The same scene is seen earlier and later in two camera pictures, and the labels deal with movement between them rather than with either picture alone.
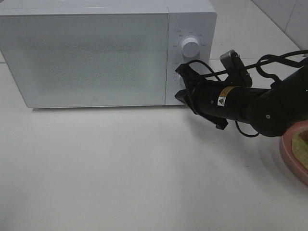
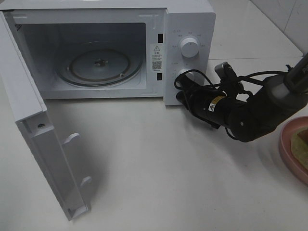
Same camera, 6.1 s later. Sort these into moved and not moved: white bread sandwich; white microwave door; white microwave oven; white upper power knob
Moved: white microwave door
Not moved: white upper power knob; white microwave oven; white bread sandwich
